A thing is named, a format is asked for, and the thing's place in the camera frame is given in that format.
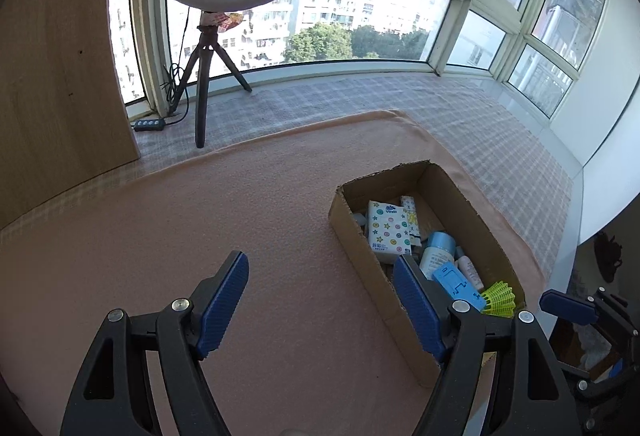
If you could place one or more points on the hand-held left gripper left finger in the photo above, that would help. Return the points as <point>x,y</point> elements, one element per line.
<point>225,301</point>

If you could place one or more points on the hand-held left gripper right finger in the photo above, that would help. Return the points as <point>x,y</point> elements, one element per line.
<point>417,311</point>

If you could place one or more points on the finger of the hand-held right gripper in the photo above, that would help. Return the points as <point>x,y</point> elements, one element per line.
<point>570,308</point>

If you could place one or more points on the blue plastic strip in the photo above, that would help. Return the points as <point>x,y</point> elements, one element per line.
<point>450,283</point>

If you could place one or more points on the white bottle with blue cap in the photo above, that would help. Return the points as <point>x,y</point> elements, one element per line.
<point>436,256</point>

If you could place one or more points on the small white bottle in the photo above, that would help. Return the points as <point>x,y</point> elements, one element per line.
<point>467,271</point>

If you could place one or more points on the cardboard box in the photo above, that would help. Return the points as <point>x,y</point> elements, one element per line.
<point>360,266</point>

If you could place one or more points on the star-printed tissue pack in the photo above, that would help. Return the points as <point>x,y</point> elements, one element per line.
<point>387,231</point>

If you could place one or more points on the white patterned strip box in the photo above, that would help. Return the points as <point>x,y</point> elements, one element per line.
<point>409,206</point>

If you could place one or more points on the dark hanging ornament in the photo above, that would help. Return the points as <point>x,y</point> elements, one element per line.
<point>607,256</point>

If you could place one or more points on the yellow plastic shuttlecock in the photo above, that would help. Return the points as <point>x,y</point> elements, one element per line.
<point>497,301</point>

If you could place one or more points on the pink blanket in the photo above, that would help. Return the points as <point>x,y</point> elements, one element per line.
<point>150,241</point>

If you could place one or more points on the grey plaid cloth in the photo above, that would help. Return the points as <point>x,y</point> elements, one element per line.
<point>475,126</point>

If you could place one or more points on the black tripod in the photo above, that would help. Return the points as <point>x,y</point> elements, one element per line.
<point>201,91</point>

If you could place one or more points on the red and white paper label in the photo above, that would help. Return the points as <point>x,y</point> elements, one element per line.
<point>225,21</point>

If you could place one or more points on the light wooden board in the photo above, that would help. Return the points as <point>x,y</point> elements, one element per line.
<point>60,66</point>

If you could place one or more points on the white window frame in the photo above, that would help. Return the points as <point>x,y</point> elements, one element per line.
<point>452,36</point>

